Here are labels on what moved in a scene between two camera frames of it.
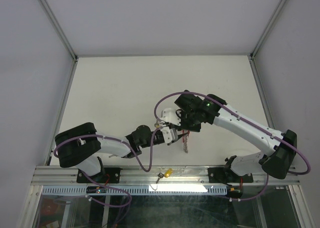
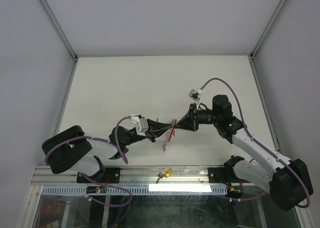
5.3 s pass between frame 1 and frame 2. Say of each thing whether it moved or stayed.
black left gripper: moved
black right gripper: stayed
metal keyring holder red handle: moved
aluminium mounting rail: stayed
